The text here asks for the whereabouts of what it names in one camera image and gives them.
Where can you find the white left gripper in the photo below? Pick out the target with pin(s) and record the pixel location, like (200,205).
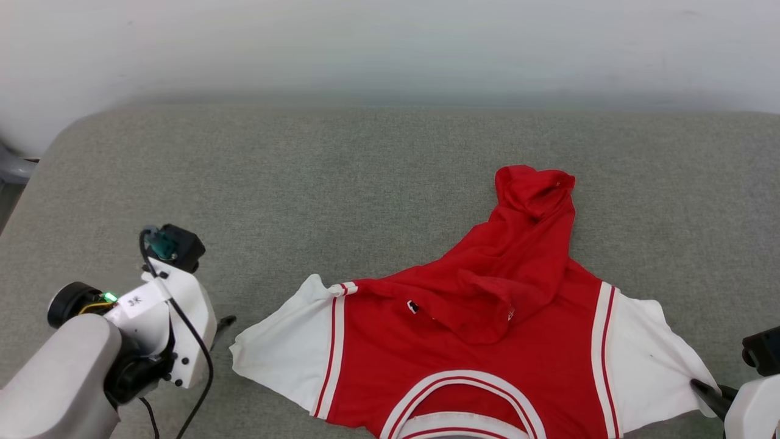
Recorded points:
(183,317)

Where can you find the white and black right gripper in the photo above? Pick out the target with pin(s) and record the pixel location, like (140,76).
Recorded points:
(755,408)

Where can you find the red and white jersey garment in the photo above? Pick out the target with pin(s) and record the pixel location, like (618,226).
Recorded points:
(487,366)

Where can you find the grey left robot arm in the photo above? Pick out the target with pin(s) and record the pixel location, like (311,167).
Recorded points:
(55,378)

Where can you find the grey fabric sofa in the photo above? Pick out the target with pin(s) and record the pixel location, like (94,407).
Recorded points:
(304,183)

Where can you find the grey plastic object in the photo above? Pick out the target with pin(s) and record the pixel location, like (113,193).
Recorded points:
(15,166)

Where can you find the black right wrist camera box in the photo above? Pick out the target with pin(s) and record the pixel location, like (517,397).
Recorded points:
(765,352)

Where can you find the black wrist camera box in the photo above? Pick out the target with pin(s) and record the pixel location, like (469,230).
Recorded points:
(765,352)
(180,247)

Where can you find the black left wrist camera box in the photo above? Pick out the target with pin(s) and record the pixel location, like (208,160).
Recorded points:
(180,247)

